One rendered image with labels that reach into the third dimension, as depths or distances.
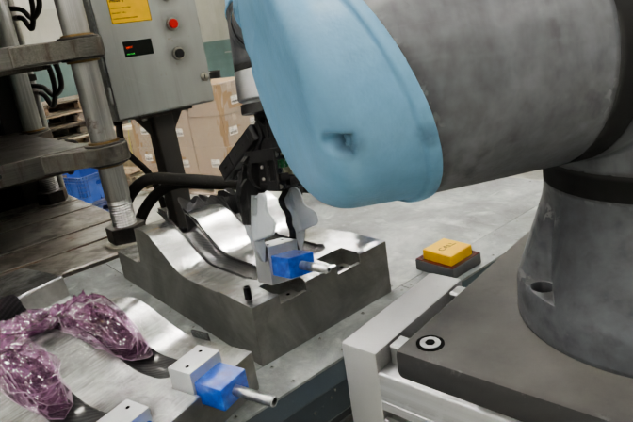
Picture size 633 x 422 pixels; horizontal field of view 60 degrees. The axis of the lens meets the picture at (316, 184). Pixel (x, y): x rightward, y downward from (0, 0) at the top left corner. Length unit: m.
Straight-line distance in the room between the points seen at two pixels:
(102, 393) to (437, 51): 0.61
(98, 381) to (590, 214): 0.59
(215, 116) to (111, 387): 4.04
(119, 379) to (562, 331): 0.55
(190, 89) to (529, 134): 1.44
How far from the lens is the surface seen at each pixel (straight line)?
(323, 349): 0.80
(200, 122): 4.82
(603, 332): 0.32
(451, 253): 0.96
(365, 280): 0.88
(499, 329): 0.36
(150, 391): 0.71
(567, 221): 0.33
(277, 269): 0.75
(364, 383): 0.45
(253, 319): 0.76
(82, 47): 1.37
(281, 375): 0.77
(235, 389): 0.66
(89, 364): 0.76
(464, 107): 0.22
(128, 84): 1.56
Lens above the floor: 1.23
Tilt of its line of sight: 15 degrees down
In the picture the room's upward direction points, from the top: 9 degrees counter-clockwise
